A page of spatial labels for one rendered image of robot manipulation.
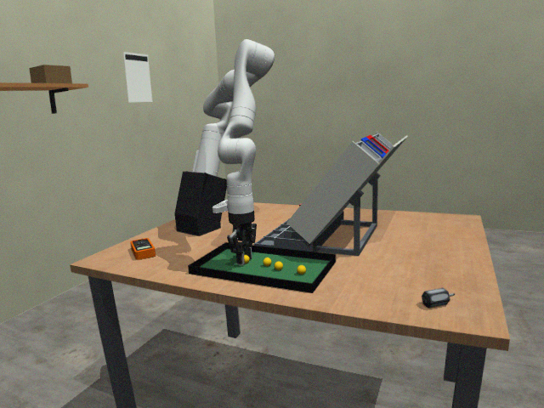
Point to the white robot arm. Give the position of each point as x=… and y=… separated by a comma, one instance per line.
x=234, y=87

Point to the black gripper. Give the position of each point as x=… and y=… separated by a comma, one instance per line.
x=243, y=230

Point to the red square frame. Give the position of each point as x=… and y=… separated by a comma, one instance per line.
x=370, y=137

